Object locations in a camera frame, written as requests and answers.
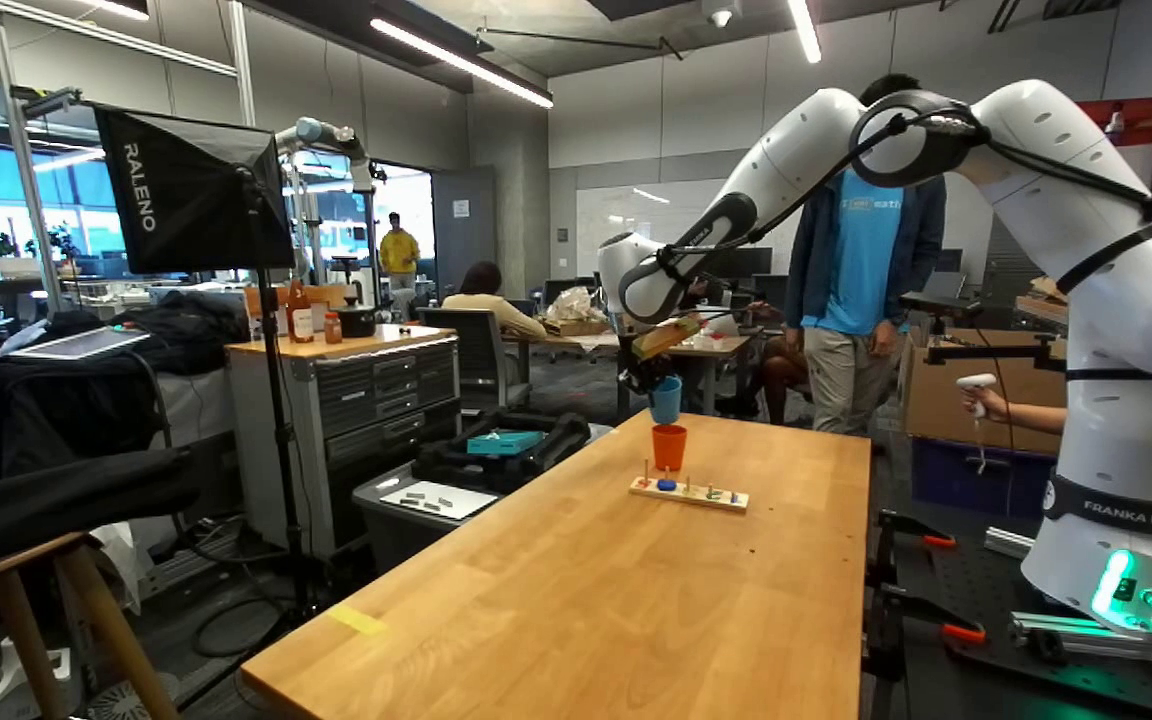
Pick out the person in blue shirt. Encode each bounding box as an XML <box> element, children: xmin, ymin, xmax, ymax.
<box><xmin>787</xmin><ymin>72</ymin><xmax>947</xmax><ymax>441</ymax></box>

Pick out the wooden stool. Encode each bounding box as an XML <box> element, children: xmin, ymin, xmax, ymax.
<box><xmin>0</xmin><ymin>534</ymin><xmax>181</xmax><ymax>720</ymax></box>

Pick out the black softbox light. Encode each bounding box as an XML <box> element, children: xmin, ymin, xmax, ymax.
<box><xmin>91</xmin><ymin>106</ymin><xmax>293</xmax><ymax>271</ymax></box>

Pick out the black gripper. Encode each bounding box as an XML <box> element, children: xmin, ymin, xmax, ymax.
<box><xmin>619</xmin><ymin>325</ymin><xmax>677</xmax><ymax>390</ymax></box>

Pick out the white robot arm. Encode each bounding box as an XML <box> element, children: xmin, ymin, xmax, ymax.
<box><xmin>617</xmin><ymin>81</ymin><xmax>1152</xmax><ymax>639</ymax></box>

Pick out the orange plastic cup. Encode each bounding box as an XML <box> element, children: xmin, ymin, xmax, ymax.
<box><xmin>653</xmin><ymin>425</ymin><xmax>686</xmax><ymax>475</ymax></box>

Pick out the black open case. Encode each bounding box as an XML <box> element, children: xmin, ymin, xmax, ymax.
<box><xmin>411</xmin><ymin>409</ymin><xmax>589</xmax><ymax>496</ymax></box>

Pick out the blue plastic cup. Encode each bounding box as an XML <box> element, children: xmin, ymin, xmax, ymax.
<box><xmin>653</xmin><ymin>378</ymin><xmax>685</xmax><ymax>425</ymax></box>

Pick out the wooden number puzzle board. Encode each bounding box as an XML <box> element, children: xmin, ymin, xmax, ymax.
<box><xmin>628</xmin><ymin>475</ymin><xmax>750</xmax><ymax>514</ymax></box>

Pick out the person in yellow shirt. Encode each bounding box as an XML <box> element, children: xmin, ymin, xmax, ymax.
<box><xmin>379</xmin><ymin>215</ymin><xmax>419</xmax><ymax>281</ymax></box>

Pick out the seated person in beige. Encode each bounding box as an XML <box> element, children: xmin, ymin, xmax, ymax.
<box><xmin>440</xmin><ymin>259</ymin><xmax>550</xmax><ymax>345</ymax></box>

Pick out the yellow tape strip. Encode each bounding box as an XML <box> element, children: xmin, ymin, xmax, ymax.
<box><xmin>323</xmin><ymin>606</ymin><xmax>382</xmax><ymax>637</ymax></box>

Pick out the grey tool cabinet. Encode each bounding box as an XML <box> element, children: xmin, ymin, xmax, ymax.
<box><xmin>225</xmin><ymin>325</ymin><xmax>461</xmax><ymax>561</ymax></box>

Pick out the cardboard box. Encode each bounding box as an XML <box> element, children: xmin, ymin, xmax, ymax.
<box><xmin>903</xmin><ymin>327</ymin><xmax>1064</xmax><ymax>460</ymax></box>

